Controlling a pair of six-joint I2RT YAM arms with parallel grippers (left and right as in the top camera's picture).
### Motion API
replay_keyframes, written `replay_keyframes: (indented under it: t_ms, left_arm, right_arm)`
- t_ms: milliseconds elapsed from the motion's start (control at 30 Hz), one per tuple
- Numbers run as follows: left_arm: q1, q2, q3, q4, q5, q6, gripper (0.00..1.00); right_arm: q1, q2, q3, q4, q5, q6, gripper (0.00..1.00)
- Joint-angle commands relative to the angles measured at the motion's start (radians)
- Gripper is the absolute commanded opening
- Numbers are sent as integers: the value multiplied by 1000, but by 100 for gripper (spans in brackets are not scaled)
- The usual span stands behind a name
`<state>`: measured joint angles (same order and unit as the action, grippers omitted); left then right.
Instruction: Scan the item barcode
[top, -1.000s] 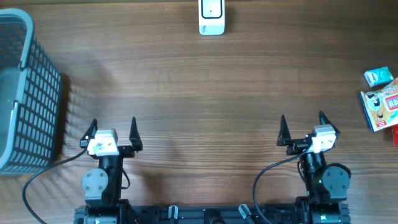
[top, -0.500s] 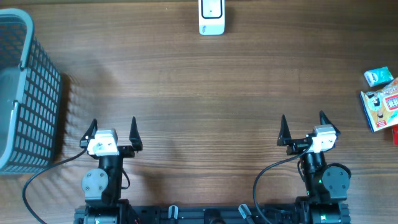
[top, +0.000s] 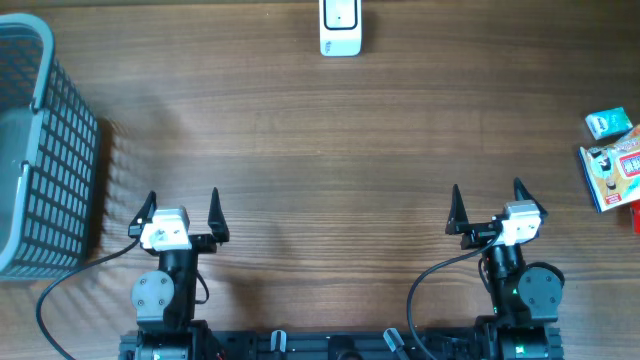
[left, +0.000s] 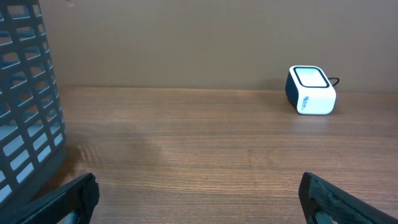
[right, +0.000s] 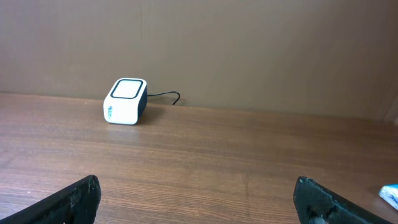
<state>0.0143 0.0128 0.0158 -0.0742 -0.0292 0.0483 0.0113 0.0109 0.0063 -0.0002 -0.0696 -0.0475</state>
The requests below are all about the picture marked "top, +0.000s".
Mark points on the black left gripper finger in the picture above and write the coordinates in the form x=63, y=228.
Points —
x=143, y=217
x=216, y=219

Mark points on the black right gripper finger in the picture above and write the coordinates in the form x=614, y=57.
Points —
x=522, y=194
x=457, y=222

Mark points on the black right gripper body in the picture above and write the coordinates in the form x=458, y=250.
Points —
x=503, y=263

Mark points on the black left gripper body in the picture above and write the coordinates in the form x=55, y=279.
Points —
x=185, y=262

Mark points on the yellow wet wipes pack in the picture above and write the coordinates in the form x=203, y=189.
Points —
x=612, y=171

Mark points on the green packet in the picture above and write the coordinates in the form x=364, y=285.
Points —
x=608, y=123

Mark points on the red snack bag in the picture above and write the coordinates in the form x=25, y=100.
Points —
x=635, y=215

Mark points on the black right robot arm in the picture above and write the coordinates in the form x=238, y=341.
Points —
x=525, y=296

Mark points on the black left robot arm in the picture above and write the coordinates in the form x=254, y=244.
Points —
x=165, y=298

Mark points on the white barcode scanner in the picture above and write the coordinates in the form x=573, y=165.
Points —
x=340, y=27

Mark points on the grey plastic shopping basket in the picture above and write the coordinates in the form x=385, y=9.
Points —
x=50, y=144

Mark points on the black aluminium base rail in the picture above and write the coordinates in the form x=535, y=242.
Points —
x=325, y=345

